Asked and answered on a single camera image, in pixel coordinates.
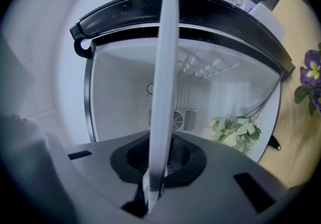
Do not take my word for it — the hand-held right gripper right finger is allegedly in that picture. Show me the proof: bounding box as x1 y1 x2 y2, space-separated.
150 131 297 224

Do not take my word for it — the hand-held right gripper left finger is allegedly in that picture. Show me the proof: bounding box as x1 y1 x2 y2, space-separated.
46 129 151 224

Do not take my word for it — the black mini fridge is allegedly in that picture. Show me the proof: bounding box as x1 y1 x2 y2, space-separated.
69 0 296 165

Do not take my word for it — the white wire fridge shelf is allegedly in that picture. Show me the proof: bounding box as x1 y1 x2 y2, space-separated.
147 0 181 216

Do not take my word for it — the purple artificial flower plant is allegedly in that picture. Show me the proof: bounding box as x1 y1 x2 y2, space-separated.
293 49 321 118

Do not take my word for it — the white storage box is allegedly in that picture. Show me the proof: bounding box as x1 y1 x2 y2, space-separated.
250 3 286 43

